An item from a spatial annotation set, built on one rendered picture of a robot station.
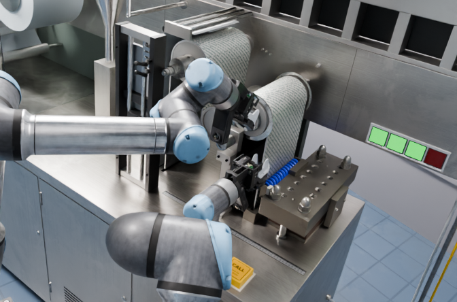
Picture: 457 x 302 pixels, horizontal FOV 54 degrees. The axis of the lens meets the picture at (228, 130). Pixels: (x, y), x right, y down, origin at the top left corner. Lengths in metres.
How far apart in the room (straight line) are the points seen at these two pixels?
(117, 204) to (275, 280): 0.55
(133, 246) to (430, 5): 1.02
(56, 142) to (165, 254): 0.29
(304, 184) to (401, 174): 1.71
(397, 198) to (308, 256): 1.85
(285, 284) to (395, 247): 1.79
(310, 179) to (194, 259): 0.78
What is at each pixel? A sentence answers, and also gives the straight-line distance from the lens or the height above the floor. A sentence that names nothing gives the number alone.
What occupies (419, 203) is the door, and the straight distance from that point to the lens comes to 3.15.
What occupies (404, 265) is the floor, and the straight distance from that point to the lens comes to 2.96.
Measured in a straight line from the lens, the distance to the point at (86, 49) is 2.11.
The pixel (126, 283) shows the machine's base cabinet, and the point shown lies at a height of 0.60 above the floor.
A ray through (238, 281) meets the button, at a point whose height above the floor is 0.92.
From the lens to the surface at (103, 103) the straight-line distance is 1.89.
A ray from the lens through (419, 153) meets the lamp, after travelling 1.52.
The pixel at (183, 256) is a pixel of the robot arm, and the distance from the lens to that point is 0.80.
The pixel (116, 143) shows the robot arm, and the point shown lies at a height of 1.39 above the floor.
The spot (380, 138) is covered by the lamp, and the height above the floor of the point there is 1.18.
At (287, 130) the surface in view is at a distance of 1.45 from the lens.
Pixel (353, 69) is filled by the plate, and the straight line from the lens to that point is 1.51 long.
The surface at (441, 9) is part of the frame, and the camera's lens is 1.41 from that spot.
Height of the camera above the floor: 1.85
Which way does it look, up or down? 29 degrees down
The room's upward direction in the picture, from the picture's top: 8 degrees clockwise
